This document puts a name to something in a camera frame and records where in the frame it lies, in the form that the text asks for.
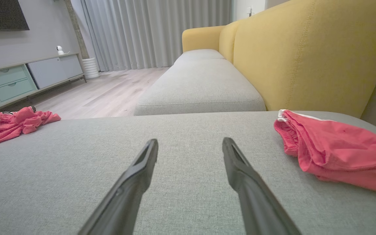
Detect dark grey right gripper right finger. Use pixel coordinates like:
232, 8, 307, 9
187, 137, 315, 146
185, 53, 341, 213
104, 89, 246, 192
222, 137, 303, 235

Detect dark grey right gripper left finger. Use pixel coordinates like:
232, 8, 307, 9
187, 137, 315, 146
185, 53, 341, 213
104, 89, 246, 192
77, 139, 159, 235

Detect red elastic waist shorts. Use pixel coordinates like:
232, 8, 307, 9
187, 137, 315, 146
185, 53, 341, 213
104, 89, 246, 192
274, 109, 376, 198

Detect red white sports jersey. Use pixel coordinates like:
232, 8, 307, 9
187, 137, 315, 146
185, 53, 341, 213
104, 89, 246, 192
0, 106, 61, 148

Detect long grey sofa seat cushion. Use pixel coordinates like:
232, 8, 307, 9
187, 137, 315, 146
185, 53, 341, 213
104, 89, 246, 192
134, 59, 267, 117

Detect white ribbed floor vase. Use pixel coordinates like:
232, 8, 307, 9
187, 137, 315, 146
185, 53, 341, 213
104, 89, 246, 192
82, 57, 100, 80

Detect low tv cabinet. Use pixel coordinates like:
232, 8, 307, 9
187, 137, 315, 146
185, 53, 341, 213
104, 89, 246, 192
0, 53, 87, 115

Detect grey cabinet door panel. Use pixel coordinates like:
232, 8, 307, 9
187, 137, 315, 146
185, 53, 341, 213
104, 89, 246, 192
27, 54, 84, 89

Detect mint green cabinet drawer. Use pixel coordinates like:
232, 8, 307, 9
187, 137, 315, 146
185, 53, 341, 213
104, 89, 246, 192
0, 65, 29, 88
0, 78, 37, 102

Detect wide yellow sofa back cushion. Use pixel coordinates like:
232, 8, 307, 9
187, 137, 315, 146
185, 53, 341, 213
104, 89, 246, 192
233, 0, 376, 118

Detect small grey sofa seat cushion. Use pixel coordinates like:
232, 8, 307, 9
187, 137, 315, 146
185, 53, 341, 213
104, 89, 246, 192
174, 49, 226, 65

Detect narrow yellow sofa back cushion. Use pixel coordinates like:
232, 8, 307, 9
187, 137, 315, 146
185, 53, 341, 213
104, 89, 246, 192
219, 20, 242, 64

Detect grey pleated curtain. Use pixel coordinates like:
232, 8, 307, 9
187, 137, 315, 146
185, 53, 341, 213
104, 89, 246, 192
70, 0, 234, 72

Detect yellow sofa end cushion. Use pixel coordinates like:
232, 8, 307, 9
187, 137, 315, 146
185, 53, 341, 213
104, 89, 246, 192
182, 25, 227, 53

